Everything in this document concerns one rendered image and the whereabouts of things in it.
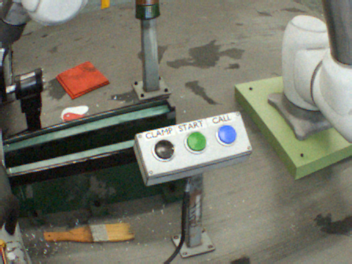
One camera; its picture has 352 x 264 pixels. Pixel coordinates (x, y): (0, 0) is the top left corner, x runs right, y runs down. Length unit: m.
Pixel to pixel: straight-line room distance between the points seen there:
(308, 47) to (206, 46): 0.57
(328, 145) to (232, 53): 0.53
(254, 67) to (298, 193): 0.52
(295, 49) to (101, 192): 0.52
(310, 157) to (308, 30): 0.30
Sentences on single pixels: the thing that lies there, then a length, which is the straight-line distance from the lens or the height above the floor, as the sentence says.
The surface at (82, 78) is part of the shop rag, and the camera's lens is 1.66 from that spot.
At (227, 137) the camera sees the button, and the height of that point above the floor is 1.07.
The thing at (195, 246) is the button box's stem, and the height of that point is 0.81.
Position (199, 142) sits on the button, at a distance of 0.97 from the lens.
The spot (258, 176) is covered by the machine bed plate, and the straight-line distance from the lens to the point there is 1.32.
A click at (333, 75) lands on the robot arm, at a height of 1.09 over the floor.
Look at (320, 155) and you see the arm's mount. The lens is 1.33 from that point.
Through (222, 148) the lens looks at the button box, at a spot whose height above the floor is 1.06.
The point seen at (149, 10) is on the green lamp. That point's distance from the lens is 1.44.
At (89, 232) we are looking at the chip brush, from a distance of 1.20.
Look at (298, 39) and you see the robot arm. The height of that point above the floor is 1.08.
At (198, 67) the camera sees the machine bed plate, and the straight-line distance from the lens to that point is 1.67.
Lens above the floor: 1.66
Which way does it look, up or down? 37 degrees down
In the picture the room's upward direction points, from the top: 3 degrees counter-clockwise
